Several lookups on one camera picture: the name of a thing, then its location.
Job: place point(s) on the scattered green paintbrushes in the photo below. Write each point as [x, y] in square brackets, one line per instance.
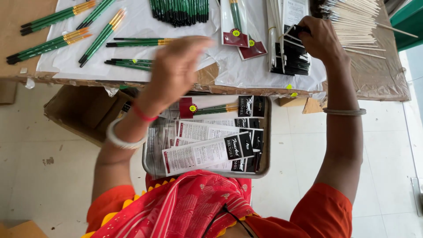
[49, 46]

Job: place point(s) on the flat cardboard piece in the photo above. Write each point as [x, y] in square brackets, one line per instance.
[23, 230]

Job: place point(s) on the pile of wooden brush sticks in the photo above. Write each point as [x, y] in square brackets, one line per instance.
[353, 23]

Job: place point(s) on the green crate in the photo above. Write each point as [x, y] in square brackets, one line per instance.
[408, 23]

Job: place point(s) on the white bangle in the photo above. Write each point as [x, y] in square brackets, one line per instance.
[122, 140]

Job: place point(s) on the person's right fingers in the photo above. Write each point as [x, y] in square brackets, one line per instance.
[305, 24]

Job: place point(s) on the torn cardboard scraps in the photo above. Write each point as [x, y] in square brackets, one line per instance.
[310, 105]

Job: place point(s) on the person's left fingers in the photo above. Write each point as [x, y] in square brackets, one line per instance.
[195, 48]

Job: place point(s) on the person's right hand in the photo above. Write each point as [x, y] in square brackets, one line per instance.
[322, 41]

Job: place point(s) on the red orange patterned clothing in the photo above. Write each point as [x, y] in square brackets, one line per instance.
[185, 205]

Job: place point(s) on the maroon label brush packet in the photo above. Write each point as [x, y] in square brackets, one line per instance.
[235, 34]
[252, 49]

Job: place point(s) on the stack of black white sleeves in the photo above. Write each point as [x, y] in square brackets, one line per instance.
[290, 58]

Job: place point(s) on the heap of green paintbrushes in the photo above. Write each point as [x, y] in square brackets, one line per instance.
[180, 11]

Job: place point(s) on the white paper sheet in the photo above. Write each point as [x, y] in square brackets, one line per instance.
[138, 23]

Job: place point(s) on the brown cardboard box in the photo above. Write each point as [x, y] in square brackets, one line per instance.
[79, 112]

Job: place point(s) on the single black packet sleeve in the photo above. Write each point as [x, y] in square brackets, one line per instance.
[292, 33]

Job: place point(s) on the small cardboard carton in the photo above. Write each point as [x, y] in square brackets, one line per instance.
[7, 92]

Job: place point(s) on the silver bangle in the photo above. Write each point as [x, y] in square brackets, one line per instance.
[345, 111]

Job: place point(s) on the pile of printed brush packets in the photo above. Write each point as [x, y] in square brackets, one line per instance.
[201, 153]

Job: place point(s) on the metal tray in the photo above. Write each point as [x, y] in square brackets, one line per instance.
[267, 138]

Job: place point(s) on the yellow round stickers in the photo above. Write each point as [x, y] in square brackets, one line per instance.
[289, 87]

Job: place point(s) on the sealed packet with green brushes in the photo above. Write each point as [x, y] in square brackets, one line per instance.
[214, 107]

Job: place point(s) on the person's left hand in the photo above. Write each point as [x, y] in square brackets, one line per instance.
[175, 72]

